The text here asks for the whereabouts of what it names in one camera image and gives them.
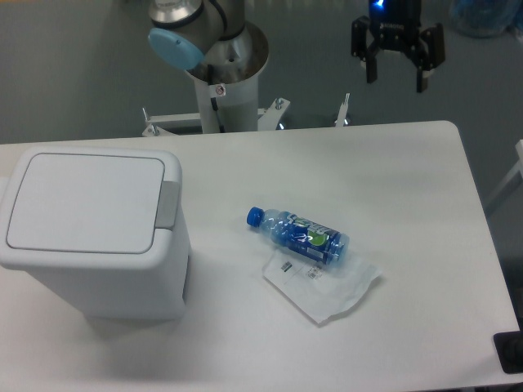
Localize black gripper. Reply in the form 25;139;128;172
351;0;445;93

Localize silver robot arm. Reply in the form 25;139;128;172
148;1;445;92

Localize white plastic trash can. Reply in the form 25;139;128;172
1;146;190;320

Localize blue translucent plastic bag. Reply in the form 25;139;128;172
449;0;522;38

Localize blue plastic drink bottle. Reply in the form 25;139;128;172
246;207;349;265

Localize white plastic bag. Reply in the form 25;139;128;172
262;250;381;325

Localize black table clamp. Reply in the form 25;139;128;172
494;331;522;374

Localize white furniture frame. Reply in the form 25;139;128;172
484;140;522;217

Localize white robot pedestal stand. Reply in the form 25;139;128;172
141;22;351;137

